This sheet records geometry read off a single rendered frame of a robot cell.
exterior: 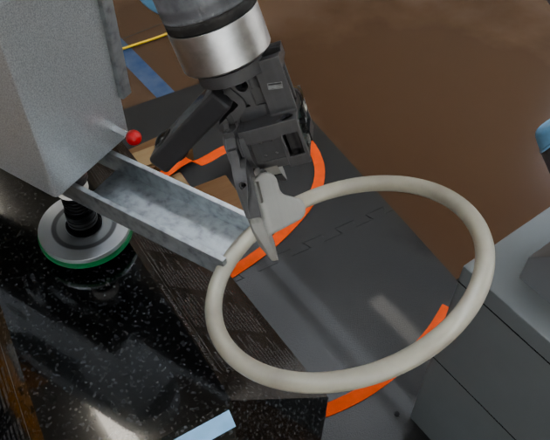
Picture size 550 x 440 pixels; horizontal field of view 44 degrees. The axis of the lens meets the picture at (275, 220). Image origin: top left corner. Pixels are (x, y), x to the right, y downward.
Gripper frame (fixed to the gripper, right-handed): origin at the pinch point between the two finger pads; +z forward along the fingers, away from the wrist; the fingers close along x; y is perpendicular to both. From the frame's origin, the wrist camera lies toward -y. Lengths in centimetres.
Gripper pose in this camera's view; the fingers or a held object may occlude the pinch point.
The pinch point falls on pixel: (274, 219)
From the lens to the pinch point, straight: 78.2
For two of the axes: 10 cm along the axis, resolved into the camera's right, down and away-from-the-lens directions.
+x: 0.7, -6.2, 7.8
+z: 3.2, 7.6, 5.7
